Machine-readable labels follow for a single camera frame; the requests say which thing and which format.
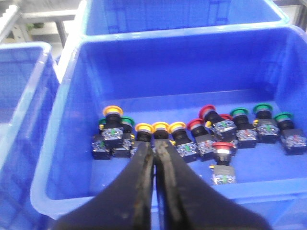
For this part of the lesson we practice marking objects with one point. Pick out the blue crate rear left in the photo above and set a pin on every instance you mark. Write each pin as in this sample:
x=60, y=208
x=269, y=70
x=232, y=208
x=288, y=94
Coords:
x=127, y=16

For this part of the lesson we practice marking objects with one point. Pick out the blue plastic crate left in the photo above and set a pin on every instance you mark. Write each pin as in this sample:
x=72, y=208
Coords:
x=160, y=76

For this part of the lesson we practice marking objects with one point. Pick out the green push button middle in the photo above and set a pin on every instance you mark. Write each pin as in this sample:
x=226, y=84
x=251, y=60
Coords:
x=245, y=132

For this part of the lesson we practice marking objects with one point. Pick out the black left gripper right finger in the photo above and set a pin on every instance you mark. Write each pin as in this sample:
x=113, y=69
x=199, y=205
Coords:
x=186, y=202

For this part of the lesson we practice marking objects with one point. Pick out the red push button middle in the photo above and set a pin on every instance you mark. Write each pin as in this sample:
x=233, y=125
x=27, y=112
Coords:
x=234, y=141

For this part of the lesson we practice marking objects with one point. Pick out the yellow push button far left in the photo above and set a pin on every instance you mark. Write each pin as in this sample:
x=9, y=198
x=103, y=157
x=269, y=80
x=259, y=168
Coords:
x=113, y=130

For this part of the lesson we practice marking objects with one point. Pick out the red push button front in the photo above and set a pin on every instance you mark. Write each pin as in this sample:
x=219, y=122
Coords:
x=222, y=171

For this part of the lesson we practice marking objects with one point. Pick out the green push button hidden left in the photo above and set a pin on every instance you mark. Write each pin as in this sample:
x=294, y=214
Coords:
x=99, y=150

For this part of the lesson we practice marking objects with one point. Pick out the green push button upper right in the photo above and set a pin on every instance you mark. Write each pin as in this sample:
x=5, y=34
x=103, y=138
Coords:
x=266, y=127

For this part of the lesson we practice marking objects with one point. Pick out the green push button far right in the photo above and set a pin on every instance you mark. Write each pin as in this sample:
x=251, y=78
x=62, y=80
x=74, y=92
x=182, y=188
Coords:
x=293, y=140

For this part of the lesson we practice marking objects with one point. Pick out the yellow push button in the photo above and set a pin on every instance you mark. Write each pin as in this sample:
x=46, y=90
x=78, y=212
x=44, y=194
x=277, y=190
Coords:
x=113, y=130
x=144, y=132
x=160, y=130
x=185, y=147

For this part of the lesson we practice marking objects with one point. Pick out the blue crate far left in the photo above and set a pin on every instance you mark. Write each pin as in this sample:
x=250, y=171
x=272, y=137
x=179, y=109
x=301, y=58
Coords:
x=28, y=86

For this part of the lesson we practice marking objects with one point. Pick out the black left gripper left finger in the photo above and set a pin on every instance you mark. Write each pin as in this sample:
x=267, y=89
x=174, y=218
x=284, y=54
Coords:
x=124, y=205

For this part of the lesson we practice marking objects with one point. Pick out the red push button tilted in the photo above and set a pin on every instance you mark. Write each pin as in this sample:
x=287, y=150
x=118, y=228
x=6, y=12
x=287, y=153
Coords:
x=224, y=130

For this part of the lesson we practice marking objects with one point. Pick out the red push button left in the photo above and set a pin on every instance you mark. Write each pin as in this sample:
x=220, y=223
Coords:
x=202, y=137

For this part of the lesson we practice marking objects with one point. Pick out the green push button left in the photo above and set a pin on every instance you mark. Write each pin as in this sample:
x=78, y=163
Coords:
x=125, y=150

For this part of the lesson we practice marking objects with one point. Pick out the green push button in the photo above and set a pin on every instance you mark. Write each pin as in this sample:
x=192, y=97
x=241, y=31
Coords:
x=293, y=140
x=266, y=127
x=245, y=132
x=125, y=150

